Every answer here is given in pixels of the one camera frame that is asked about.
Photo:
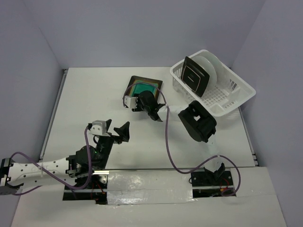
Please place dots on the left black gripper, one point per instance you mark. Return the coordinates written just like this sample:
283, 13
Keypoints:
123, 131

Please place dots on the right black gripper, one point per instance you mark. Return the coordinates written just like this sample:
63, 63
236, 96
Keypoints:
138, 109

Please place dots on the black square plate teal centre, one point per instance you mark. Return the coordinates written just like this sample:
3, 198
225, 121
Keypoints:
139, 84

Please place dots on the black square plate orange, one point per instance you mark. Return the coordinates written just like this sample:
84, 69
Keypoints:
194, 76

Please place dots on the round white plate red teal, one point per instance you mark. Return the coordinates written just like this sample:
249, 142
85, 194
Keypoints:
209, 68

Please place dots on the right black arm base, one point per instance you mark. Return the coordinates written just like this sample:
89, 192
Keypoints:
208, 184

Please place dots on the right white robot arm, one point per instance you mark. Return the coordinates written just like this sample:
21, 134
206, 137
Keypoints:
198, 122

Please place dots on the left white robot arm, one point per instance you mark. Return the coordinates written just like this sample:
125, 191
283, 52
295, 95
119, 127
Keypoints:
74, 171

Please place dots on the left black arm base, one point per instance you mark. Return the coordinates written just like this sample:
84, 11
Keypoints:
96, 190

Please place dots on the white plastic dish rack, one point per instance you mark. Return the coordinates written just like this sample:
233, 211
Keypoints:
220, 100

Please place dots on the silver tape covered panel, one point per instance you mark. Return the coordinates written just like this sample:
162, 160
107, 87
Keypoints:
148, 187

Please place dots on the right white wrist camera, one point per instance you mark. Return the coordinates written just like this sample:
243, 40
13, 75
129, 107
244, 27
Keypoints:
130, 102

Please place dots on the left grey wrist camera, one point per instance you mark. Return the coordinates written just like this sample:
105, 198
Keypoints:
95, 128

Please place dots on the aluminium rail table edge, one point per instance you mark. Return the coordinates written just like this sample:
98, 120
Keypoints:
42, 153

